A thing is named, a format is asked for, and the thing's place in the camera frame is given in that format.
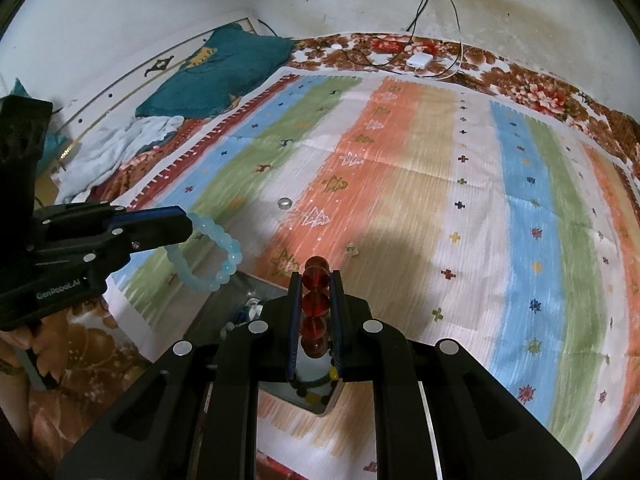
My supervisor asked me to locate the multicolour bead bracelet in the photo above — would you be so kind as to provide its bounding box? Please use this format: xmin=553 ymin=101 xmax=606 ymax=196
xmin=219 ymin=296 xmax=266 ymax=344

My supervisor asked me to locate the light blue bead bracelet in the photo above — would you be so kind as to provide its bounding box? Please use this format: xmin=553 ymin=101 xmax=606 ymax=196
xmin=164 ymin=211 xmax=244 ymax=293

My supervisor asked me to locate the dark red bead bracelet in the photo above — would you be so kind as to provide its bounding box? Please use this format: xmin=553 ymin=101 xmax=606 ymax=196
xmin=299 ymin=254 xmax=332 ymax=360

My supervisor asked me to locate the left hand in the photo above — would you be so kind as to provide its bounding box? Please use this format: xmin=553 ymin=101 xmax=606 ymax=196
xmin=1 ymin=328 xmax=58 ymax=391

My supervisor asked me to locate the white crumpled cloth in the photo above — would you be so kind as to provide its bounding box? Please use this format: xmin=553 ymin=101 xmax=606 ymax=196
xmin=53 ymin=116 xmax=184 ymax=204

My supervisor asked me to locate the floral brown bedsheet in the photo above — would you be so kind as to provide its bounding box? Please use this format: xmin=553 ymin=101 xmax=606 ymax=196
xmin=1 ymin=34 xmax=639 ymax=479

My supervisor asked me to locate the teal pillow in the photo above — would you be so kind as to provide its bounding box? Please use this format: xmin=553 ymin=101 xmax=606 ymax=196
xmin=136 ymin=23 xmax=295 ymax=119

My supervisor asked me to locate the white charger adapter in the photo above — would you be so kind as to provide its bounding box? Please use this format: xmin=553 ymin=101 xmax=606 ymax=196
xmin=406 ymin=52 xmax=433 ymax=70

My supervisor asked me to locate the black cable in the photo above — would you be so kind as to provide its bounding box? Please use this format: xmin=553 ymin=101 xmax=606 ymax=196
xmin=339 ymin=0 xmax=467 ymax=80

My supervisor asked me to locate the white cable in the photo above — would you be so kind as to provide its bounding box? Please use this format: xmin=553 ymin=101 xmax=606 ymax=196
xmin=409 ymin=0 xmax=467 ymax=82

